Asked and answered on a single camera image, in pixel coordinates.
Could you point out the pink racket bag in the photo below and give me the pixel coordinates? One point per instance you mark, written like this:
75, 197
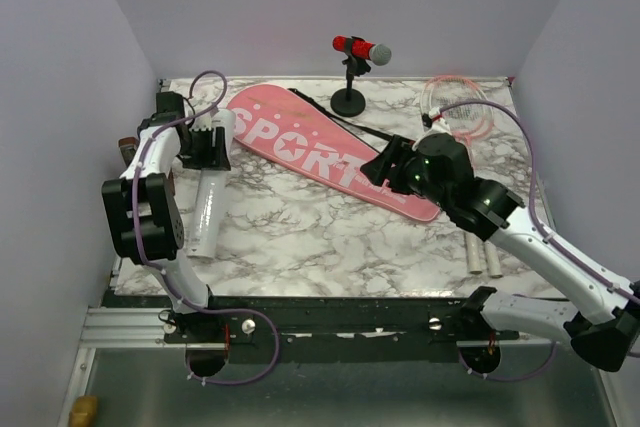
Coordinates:
280, 126

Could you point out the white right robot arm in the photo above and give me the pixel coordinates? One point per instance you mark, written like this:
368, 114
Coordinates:
599, 316

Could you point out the yellow wooden block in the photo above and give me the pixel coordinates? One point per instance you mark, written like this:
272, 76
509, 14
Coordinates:
83, 412

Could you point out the black microphone stand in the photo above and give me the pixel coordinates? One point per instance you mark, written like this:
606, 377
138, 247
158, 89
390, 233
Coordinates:
349, 102

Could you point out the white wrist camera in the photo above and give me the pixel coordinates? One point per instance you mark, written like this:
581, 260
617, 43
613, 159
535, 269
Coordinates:
432, 119
202, 123

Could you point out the brown wooden metronome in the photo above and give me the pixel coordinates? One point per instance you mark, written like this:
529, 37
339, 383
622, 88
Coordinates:
128, 147

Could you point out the red microphone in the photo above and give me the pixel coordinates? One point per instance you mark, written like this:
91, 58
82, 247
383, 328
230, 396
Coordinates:
378, 54

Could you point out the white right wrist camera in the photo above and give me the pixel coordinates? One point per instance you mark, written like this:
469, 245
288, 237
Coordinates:
432, 119

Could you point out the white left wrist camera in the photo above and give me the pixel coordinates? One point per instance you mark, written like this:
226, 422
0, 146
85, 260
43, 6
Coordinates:
202, 123

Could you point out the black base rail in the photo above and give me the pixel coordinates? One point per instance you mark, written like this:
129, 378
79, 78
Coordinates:
254, 330

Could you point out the white shuttlecock tube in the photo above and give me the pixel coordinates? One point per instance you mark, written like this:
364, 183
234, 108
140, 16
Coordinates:
211, 205

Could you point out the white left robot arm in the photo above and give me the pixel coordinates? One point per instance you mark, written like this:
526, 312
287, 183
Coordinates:
144, 220

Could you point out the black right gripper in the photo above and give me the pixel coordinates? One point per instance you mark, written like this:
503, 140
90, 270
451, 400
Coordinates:
400, 151

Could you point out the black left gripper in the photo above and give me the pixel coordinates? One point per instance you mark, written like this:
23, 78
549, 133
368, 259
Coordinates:
214, 156

